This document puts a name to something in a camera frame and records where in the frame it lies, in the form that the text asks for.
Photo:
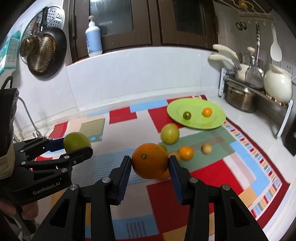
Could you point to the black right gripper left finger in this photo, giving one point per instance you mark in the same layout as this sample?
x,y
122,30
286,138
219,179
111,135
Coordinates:
x,y
66,220

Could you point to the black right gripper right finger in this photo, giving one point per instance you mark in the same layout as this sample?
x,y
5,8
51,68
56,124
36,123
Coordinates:
x,y
232,219

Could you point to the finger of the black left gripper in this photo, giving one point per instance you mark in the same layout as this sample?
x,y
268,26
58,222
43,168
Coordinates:
x,y
67,161
31,149

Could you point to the large green apple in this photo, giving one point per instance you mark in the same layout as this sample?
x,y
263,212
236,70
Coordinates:
x,y
75,141

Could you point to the brown kiwi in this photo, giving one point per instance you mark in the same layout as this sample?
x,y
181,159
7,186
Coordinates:
x,y
206,148

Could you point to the large orange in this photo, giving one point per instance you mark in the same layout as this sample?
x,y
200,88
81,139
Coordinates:
x,y
149,161

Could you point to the small orange tangerine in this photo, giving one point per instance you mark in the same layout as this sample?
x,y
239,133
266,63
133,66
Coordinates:
x,y
186,153

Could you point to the small green round fruit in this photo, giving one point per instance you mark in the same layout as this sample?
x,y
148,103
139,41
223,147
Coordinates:
x,y
163,146

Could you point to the large yellow-green pear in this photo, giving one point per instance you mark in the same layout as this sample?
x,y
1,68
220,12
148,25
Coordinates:
x,y
170,134

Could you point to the small orange kumquat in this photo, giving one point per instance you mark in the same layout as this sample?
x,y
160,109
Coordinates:
x,y
207,112

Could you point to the small dark green fruit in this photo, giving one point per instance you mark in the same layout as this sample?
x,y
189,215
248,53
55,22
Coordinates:
x,y
187,115

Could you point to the white metal kitchen rack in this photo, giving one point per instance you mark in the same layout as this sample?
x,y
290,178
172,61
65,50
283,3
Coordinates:
x,y
227,75

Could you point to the colourful patterned table mat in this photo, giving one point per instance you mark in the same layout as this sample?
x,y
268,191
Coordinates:
x,y
190,168

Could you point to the teal white box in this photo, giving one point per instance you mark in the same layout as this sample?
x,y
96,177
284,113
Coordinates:
x,y
10,52

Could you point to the brass strainer hanging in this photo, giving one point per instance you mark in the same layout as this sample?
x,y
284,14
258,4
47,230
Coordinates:
x,y
38,51

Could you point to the dark frying pan hanging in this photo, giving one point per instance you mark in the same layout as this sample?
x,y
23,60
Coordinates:
x,y
60,41

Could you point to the lime green plate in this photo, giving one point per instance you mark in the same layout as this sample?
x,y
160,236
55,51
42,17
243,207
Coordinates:
x,y
195,106

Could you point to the blue white soap bottle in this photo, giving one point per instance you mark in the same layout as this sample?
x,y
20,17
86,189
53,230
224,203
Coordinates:
x,y
93,38

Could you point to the stainless steel stock pot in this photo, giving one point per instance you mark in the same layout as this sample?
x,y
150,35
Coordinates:
x,y
241,97

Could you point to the round steel steamer plate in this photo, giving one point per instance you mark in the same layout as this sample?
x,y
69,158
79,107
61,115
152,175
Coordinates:
x,y
44,45

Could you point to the white ceramic pot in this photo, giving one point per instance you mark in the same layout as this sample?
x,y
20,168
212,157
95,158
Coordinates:
x,y
278,84

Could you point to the steel skimmer ladle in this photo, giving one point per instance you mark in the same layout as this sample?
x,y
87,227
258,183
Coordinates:
x,y
254,73

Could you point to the white rice spoon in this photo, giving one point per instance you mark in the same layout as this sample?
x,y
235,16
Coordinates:
x,y
275,50

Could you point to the white wall socket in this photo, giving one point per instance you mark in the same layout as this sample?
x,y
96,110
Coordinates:
x,y
289,67

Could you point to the steel saucepan upper handle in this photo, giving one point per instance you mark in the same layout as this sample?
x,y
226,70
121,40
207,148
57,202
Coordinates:
x,y
242,58

